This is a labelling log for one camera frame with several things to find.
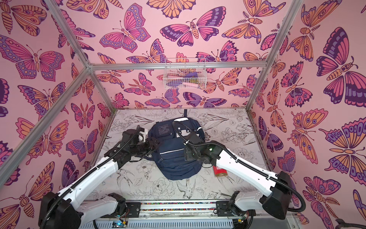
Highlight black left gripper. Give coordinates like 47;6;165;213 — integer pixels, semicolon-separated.
130;137;164;158

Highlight navy blue backpack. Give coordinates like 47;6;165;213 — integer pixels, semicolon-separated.
146;116;205;180

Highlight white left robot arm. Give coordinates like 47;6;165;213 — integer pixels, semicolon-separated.
38;127;160;229

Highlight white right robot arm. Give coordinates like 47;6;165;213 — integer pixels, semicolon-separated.
181;133;306;219

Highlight red pencil case pack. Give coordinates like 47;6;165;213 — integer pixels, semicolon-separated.
213;166;228;177

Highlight white wire basket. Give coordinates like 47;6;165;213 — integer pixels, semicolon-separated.
162;58;207;89

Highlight aluminium frame post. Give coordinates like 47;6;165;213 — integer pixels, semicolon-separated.
246;0;303;112

